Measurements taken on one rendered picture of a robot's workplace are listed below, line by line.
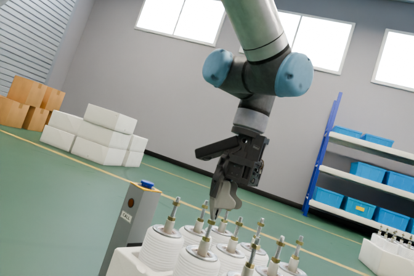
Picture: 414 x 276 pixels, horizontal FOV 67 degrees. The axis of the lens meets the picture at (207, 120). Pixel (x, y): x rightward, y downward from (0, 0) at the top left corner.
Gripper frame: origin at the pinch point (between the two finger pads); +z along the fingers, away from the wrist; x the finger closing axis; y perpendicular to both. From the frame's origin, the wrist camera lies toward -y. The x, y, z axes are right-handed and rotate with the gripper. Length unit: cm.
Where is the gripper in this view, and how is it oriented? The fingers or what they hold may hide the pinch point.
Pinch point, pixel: (212, 212)
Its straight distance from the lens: 73.2
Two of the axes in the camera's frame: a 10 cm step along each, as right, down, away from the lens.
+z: -3.1, 9.5, -0.9
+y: 8.4, 2.3, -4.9
